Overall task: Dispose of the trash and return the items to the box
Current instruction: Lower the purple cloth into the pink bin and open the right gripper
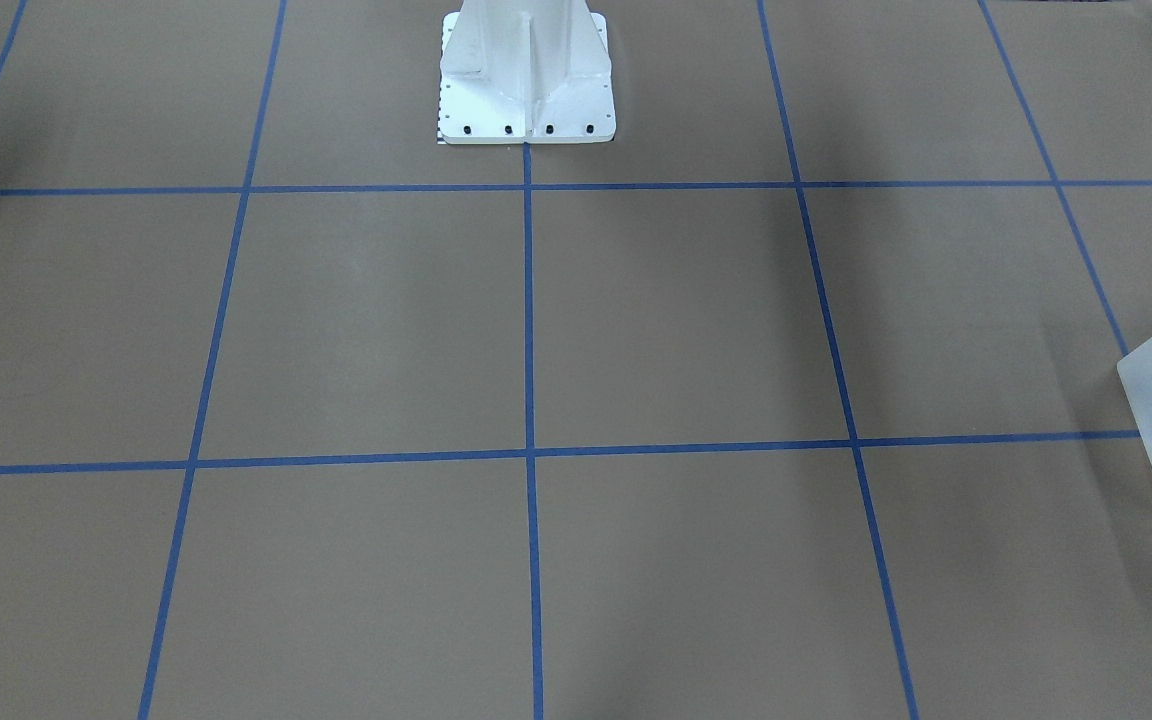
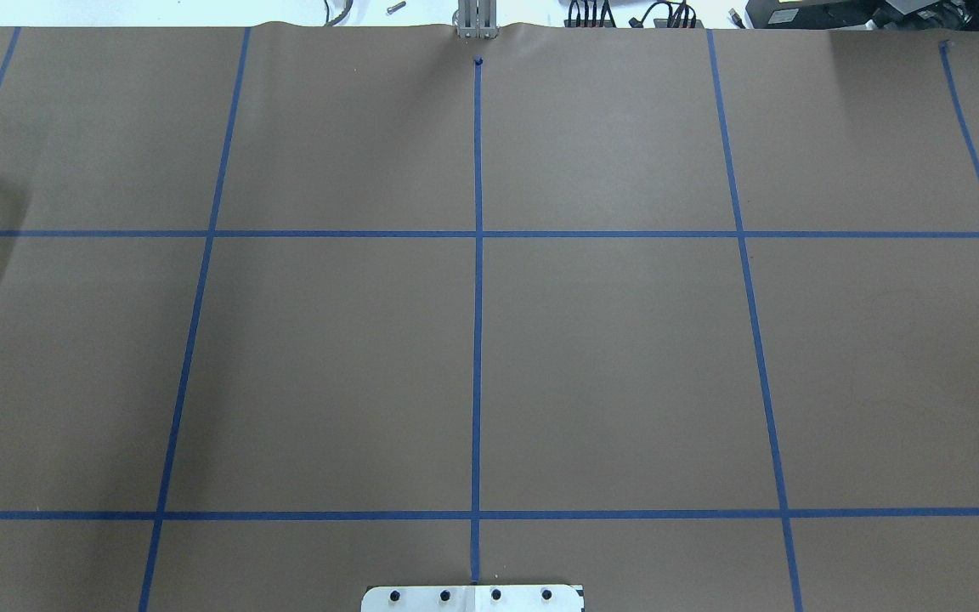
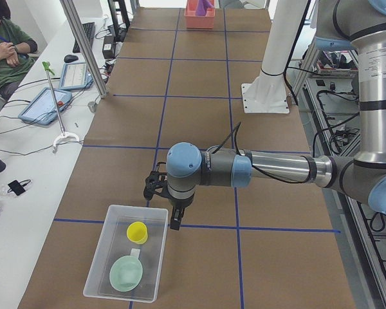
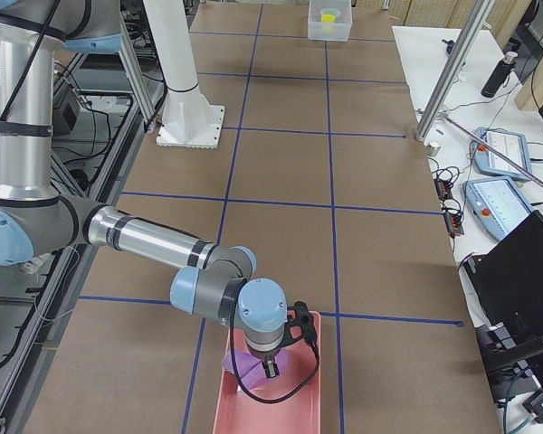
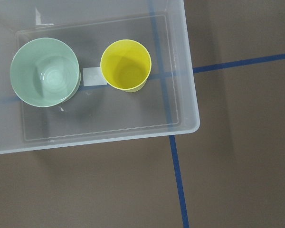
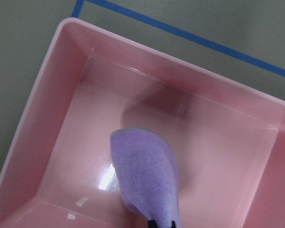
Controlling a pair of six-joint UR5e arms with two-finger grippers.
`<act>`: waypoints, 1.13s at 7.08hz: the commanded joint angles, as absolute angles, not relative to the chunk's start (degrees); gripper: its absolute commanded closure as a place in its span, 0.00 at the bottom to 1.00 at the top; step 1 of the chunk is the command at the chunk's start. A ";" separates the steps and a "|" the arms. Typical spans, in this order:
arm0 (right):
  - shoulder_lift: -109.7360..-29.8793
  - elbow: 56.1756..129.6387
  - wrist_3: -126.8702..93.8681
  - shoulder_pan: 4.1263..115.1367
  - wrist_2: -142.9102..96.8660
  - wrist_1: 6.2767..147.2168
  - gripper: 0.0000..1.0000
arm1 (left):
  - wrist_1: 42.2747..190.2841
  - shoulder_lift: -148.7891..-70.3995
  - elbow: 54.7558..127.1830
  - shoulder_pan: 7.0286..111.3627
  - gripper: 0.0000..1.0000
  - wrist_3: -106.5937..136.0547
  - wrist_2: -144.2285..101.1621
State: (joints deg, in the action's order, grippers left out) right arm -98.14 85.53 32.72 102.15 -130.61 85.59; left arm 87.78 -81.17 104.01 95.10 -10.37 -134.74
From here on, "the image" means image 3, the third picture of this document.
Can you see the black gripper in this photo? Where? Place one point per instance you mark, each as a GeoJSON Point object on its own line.
{"type": "Point", "coordinates": [179, 205]}

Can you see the yellow plastic cup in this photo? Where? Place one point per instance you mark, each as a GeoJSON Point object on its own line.
{"type": "Point", "coordinates": [137, 233]}

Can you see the mint green bowl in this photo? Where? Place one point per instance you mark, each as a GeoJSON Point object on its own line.
{"type": "Point", "coordinates": [126, 273]}

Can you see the purple microfiber cloth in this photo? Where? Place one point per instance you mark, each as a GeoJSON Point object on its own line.
{"type": "Point", "coordinates": [202, 7]}

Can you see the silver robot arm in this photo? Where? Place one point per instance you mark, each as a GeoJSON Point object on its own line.
{"type": "Point", "coordinates": [341, 25]}

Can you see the clear plastic storage box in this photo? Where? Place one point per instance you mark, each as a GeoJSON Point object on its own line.
{"type": "Point", "coordinates": [113, 244]}

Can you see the small black device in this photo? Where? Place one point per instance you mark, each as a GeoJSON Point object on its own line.
{"type": "Point", "coordinates": [16, 187]}

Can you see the far blue teach pendant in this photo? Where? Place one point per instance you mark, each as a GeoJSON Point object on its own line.
{"type": "Point", "coordinates": [75, 76]}

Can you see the blue teach pendant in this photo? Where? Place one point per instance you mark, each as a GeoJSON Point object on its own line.
{"type": "Point", "coordinates": [75, 76]}
{"type": "Point", "coordinates": [41, 109]}

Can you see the near blue teach pendant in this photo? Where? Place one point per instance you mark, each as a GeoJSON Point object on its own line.
{"type": "Point", "coordinates": [41, 109]}

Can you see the black power adapter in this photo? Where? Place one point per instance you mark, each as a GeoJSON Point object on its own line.
{"type": "Point", "coordinates": [109, 47]}

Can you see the black computer mouse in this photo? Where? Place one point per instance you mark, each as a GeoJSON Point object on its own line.
{"type": "Point", "coordinates": [70, 58]}

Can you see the metal rod white stand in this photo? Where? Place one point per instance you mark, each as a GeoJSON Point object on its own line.
{"type": "Point", "coordinates": [65, 135]}

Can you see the pink plastic bin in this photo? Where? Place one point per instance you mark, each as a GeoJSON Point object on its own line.
{"type": "Point", "coordinates": [196, 22]}

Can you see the seated person green shirt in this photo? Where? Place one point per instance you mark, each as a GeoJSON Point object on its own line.
{"type": "Point", "coordinates": [15, 47]}

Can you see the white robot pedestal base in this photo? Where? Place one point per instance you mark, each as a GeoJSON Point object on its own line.
{"type": "Point", "coordinates": [267, 93]}

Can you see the aluminium frame post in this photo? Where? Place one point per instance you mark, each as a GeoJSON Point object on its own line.
{"type": "Point", "coordinates": [78, 32]}

